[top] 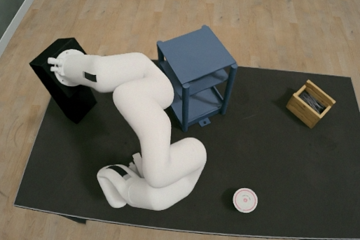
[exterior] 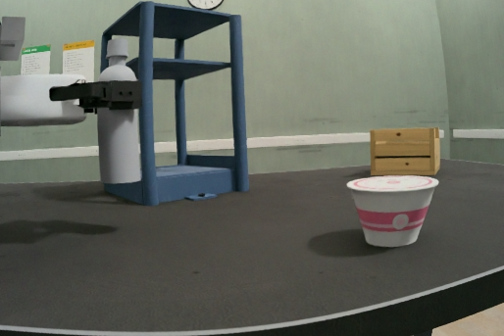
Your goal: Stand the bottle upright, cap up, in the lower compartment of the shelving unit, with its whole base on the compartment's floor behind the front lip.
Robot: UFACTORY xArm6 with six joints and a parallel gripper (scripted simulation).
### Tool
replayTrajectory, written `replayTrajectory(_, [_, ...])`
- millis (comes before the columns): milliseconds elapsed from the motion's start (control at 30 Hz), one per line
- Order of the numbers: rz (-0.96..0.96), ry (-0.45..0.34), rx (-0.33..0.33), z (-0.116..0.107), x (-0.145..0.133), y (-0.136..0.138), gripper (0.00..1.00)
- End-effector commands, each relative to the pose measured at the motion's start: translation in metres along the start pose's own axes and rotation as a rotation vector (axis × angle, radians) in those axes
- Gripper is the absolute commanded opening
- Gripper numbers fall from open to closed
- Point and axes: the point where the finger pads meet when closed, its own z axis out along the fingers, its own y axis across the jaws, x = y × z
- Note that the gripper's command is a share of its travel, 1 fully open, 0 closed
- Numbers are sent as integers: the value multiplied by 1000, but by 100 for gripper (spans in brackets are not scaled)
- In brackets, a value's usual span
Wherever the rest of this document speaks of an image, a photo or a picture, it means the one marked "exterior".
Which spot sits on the grey bottle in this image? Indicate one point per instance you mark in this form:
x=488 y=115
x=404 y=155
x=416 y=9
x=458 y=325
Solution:
x=117 y=129

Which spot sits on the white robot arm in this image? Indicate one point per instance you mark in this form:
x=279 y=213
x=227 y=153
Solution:
x=12 y=33

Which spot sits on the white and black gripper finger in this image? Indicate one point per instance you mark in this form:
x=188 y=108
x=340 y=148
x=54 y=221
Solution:
x=87 y=111
x=113 y=94

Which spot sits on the white yogurt cup with pink stripe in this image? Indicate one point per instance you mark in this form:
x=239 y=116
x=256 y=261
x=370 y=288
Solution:
x=392 y=209

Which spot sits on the small wooden crate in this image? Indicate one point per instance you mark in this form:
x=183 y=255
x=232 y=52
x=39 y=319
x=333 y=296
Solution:
x=405 y=159

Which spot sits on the blue shelving unit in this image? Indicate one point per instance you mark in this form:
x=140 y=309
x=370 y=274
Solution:
x=207 y=175

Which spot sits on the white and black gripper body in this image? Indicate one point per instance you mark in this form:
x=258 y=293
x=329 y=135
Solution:
x=24 y=100

